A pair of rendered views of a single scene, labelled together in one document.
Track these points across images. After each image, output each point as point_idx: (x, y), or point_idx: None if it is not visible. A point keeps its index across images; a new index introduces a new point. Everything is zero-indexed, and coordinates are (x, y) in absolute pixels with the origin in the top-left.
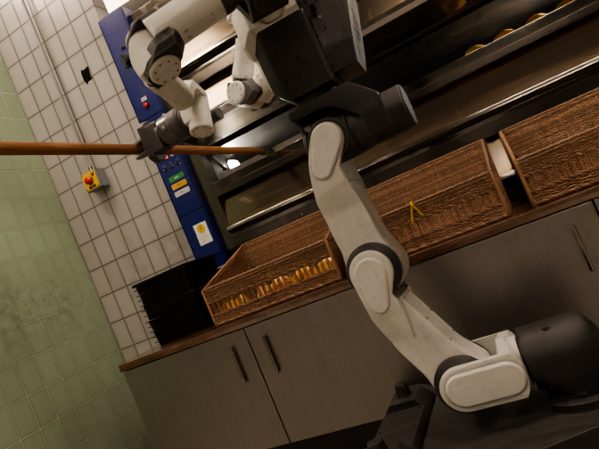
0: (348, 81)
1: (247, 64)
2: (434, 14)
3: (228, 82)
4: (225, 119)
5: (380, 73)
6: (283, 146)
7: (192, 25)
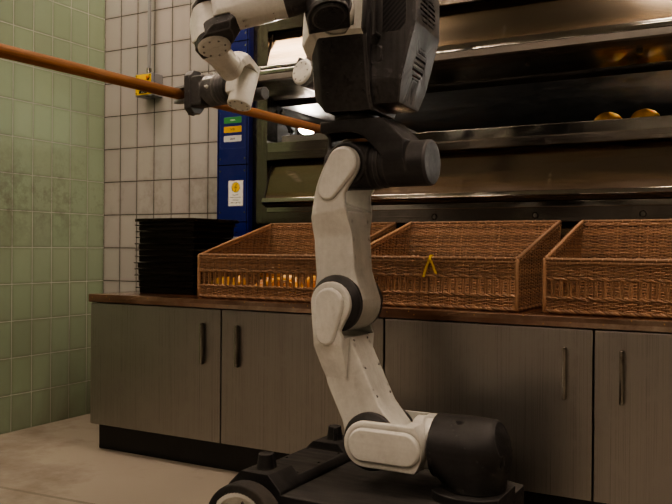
0: (384, 118)
1: None
2: (569, 62)
3: None
4: None
5: (502, 96)
6: None
7: (251, 17)
